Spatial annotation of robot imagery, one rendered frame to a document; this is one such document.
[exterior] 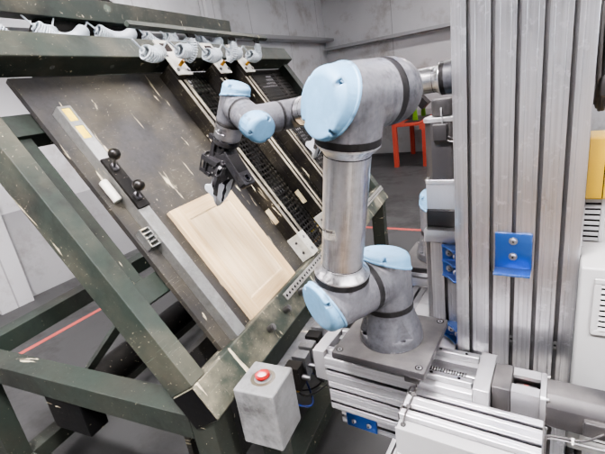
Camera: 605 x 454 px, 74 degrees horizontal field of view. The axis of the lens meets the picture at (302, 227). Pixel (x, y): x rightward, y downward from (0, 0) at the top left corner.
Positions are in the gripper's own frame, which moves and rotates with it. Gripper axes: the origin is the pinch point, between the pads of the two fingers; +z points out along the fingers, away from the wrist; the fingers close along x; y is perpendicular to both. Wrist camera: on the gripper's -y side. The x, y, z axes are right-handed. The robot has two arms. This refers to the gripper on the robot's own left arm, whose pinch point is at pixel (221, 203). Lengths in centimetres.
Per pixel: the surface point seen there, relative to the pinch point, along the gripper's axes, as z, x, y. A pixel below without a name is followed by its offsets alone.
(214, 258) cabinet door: 31.2, -10.6, 5.9
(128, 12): -17, -74, 141
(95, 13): -16, -53, 137
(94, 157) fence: 4.7, 9.5, 45.7
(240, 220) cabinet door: 30.0, -35.9, 15.5
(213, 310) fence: 36.3, 4.1, -8.8
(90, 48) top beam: -18, -12, 79
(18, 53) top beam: -19, 16, 73
